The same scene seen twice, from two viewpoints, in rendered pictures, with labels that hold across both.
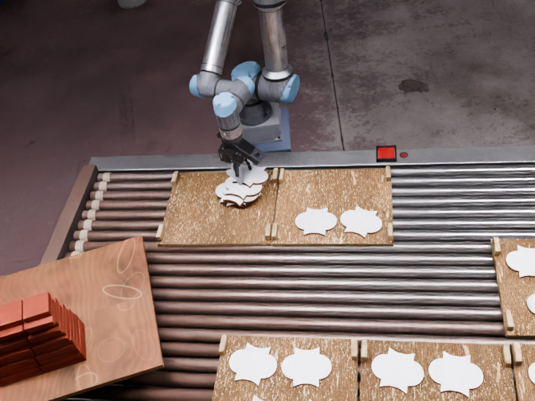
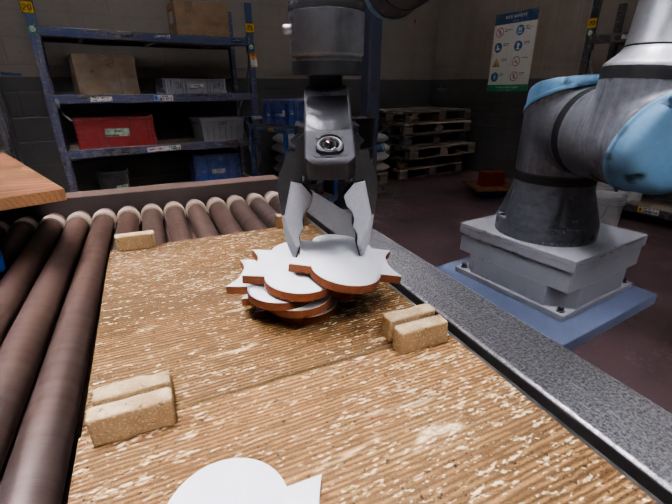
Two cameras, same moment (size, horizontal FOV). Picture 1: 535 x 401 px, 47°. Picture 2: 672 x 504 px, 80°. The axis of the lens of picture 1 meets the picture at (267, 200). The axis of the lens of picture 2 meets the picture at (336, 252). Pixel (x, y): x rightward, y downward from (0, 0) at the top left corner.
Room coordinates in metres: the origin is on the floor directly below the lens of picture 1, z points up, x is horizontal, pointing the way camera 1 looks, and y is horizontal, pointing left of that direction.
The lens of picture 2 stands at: (1.31, -0.29, 1.19)
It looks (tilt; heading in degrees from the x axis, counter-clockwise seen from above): 23 degrees down; 51
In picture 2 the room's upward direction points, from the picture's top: straight up
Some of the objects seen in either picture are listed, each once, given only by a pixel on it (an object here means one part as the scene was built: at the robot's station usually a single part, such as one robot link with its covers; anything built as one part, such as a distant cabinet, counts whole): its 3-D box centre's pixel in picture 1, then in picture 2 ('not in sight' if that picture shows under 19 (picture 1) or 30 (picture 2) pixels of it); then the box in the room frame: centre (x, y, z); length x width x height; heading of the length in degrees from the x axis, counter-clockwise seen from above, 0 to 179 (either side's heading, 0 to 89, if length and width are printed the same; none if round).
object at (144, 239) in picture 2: (160, 232); (135, 241); (1.44, 0.40, 0.95); 0.06 x 0.02 x 0.03; 165
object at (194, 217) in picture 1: (220, 207); (245, 287); (1.53, 0.17, 0.93); 0.41 x 0.35 x 0.02; 75
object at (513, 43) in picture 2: not in sight; (511, 52); (6.56, 2.66, 1.55); 0.61 x 0.02 x 0.91; 82
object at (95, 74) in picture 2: not in sight; (103, 76); (2.21, 4.17, 1.26); 0.49 x 0.38 x 0.34; 179
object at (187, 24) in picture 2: not in sight; (198, 22); (3.09, 3.99, 1.74); 0.50 x 0.38 x 0.32; 172
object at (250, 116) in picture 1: (251, 104); (549, 200); (1.97, -0.02, 1.01); 0.15 x 0.15 x 0.10
